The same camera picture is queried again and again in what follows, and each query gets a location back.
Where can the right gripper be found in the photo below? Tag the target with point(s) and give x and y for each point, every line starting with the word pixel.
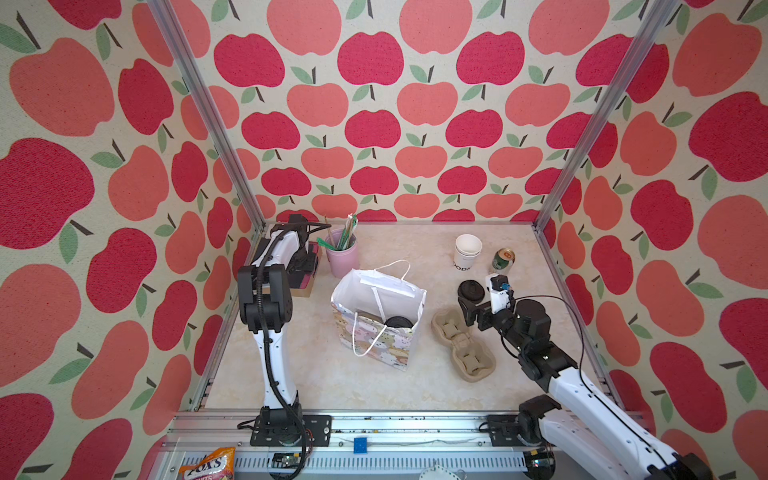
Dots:
pixel 483 306

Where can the cardboard cup carrier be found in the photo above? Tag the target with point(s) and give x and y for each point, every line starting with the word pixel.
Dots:
pixel 471 358

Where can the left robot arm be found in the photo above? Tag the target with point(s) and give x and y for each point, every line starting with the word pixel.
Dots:
pixel 266 307

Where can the green drink can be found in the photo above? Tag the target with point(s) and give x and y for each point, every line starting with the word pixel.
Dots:
pixel 503 260

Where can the pink straw holder cup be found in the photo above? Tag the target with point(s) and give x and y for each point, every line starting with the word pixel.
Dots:
pixel 342 262

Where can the white paper gift bag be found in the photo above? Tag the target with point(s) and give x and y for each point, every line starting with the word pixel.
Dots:
pixel 362 302

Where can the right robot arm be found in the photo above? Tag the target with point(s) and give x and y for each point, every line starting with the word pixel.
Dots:
pixel 572 413

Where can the left aluminium frame post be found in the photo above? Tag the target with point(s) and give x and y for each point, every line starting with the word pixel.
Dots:
pixel 173 33

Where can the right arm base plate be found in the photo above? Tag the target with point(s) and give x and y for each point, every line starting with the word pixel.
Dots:
pixel 522 429

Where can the aluminium frame post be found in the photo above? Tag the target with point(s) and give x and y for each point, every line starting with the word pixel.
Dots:
pixel 173 33
pixel 659 14

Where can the blue small block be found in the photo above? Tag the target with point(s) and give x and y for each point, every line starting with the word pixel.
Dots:
pixel 360 445

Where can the pink napkin stack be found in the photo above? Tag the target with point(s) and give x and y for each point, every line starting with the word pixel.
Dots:
pixel 301 280

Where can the orange candy bag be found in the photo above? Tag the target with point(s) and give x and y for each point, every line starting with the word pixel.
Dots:
pixel 219 465

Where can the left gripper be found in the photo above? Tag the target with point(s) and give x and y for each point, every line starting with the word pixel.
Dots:
pixel 307 268

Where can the green paper straw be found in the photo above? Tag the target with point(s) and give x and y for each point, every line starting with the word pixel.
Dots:
pixel 345 240

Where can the black cup lid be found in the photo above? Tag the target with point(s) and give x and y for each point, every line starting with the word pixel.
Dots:
pixel 471 291
pixel 399 322

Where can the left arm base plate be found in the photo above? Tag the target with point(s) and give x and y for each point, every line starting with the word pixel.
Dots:
pixel 279 429

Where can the right aluminium frame post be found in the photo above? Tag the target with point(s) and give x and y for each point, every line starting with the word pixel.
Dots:
pixel 659 14

